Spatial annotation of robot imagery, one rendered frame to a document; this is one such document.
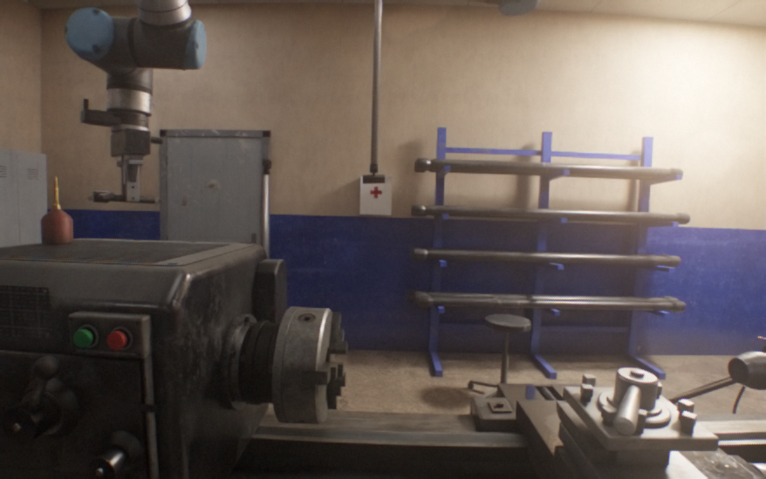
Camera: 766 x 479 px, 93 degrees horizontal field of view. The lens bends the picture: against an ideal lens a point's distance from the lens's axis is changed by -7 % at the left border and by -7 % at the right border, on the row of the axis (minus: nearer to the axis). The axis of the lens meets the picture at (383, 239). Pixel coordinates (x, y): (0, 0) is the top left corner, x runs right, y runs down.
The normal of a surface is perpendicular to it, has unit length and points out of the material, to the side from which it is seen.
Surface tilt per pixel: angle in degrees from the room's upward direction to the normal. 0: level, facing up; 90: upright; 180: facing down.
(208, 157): 90
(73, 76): 90
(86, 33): 90
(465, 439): 48
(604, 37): 90
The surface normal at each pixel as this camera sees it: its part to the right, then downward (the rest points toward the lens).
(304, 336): 0.01, -0.67
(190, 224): -0.01, 0.08
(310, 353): 0.00, -0.47
